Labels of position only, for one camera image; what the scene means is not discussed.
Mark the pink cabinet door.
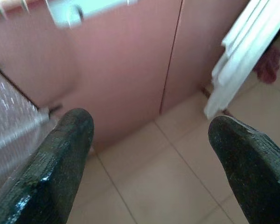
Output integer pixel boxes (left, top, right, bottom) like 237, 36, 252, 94
0, 0, 184, 154
159, 0, 256, 117

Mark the dark red fabric bundle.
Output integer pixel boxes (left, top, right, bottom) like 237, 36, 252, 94
253, 46, 280, 84

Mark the clear bubble wrap sheet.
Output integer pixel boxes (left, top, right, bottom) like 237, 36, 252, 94
0, 63, 58, 185

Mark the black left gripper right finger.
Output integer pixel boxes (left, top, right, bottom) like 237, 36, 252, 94
208, 115, 280, 224

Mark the silver cabinet door handle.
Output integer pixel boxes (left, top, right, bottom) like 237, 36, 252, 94
48, 0, 84, 30

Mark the white long slat bundle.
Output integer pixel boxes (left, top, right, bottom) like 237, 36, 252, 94
204, 0, 280, 119

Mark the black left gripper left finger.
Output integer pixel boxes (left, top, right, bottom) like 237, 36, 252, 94
0, 107, 95, 224

